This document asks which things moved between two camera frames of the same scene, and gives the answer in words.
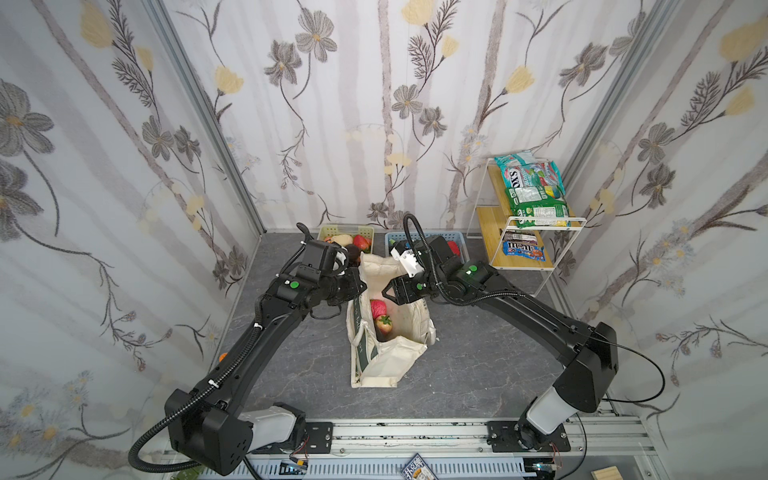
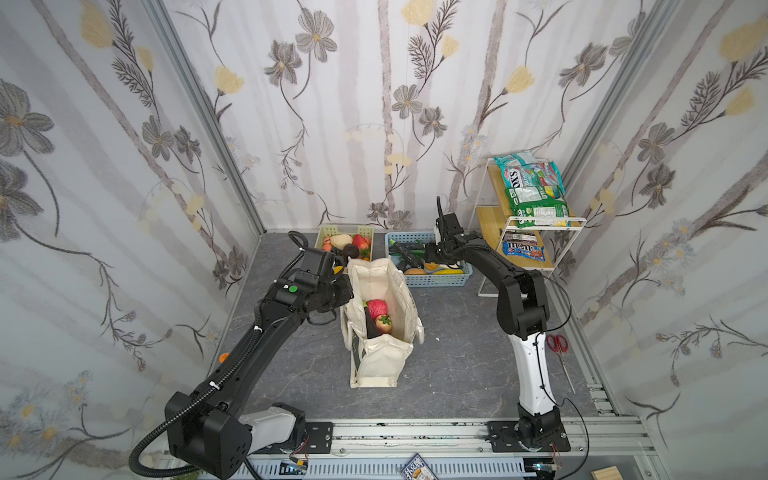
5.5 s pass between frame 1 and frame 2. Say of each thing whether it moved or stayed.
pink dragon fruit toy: stayed
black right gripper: moved
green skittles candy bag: stayed
